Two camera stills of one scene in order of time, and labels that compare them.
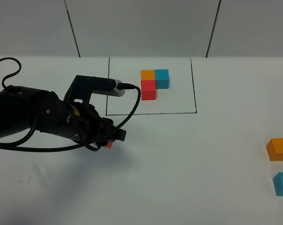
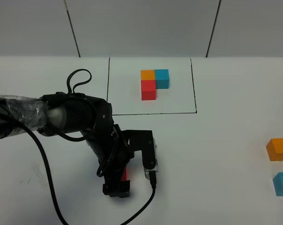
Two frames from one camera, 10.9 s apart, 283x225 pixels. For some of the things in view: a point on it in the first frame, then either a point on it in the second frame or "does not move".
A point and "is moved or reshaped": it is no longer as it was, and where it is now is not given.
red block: x=109 y=145 is moved or reshaped
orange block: x=279 y=149 does not move
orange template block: x=147 y=74 does not move
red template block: x=148 y=89 does not move
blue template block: x=162 y=78 does not move
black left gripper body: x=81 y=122 -> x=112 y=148
